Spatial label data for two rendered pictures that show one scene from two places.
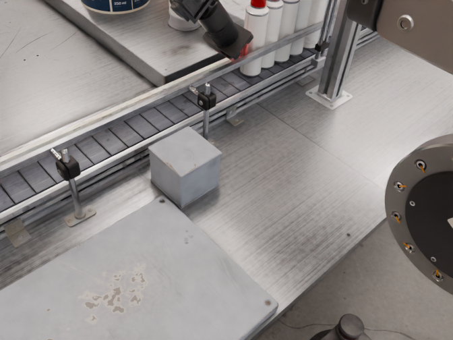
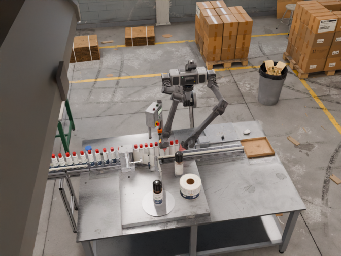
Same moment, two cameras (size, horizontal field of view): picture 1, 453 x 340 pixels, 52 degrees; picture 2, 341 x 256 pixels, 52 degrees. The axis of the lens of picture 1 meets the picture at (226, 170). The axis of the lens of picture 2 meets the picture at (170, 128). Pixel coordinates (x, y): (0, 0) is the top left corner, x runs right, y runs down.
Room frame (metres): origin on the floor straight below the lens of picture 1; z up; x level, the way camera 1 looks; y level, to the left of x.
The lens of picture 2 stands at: (3.06, 1.58, 3.50)
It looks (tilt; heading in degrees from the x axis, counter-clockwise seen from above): 40 degrees down; 219
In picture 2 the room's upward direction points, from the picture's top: 1 degrees counter-clockwise
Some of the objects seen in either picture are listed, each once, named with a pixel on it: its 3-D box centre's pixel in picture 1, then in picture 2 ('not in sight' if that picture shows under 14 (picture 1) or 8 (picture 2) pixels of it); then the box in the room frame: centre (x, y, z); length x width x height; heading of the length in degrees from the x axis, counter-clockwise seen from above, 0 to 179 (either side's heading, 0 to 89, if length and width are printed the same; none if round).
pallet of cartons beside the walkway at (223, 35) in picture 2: not in sight; (221, 32); (-2.66, -1.67, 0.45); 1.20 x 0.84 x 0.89; 47
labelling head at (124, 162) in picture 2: not in sight; (127, 158); (1.41, -0.33, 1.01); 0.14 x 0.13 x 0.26; 137
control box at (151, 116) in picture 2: not in sight; (154, 115); (1.06, -0.24, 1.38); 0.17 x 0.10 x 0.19; 12
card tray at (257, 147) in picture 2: not in sight; (257, 147); (0.31, 0.58, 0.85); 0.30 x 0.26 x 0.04; 137
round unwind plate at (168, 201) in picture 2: not in sight; (158, 202); (1.58, 0.21, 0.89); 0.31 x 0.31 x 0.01
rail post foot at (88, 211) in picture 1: (79, 214); not in sight; (0.52, 0.26, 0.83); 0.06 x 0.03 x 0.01; 135
